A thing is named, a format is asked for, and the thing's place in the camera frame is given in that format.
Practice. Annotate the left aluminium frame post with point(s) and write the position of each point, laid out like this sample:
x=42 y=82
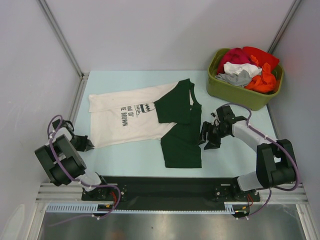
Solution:
x=51 y=19

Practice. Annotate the red shirt in bin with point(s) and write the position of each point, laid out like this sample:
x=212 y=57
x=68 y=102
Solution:
x=261 y=56

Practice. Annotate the white shirt in bin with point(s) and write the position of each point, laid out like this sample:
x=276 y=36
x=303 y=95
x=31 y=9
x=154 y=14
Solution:
x=231 y=68

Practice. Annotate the aluminium frame post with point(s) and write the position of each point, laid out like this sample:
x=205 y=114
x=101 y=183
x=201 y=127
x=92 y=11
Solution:
x=51 y=19
x=284 y=25

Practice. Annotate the white slotted cable duct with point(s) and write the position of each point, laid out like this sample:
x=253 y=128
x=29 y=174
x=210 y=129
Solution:
x=104 y=208

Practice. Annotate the cream and green t-shirt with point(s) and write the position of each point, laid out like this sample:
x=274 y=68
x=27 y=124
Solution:
x=169 y=113

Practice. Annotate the crimson shirt in bin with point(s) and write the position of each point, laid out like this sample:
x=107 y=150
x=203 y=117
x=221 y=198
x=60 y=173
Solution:
x=234 y=56

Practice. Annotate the orange shirt in bin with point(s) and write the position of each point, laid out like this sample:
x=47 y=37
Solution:
x=264 y=83

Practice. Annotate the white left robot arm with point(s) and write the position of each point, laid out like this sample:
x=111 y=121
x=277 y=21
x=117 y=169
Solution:
x=60 y=158

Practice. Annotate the green plastic bin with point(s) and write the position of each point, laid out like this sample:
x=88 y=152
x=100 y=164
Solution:
x=240 y=95

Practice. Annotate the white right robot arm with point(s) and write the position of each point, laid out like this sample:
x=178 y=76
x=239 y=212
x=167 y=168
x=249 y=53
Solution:
x=276 y=165

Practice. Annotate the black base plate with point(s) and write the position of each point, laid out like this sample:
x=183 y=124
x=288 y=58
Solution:
x=175 y=191

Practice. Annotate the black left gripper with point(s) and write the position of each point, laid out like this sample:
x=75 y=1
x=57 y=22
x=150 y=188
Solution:
x=85 y=142

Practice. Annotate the grey shirt in bin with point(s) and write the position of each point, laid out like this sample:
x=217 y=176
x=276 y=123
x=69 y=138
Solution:
x=238 y=79

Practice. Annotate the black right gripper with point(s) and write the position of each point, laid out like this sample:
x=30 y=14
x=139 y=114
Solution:
x=213 y=143

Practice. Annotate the right aluminium frame post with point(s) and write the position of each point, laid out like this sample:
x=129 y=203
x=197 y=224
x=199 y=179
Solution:
x=284 y=25

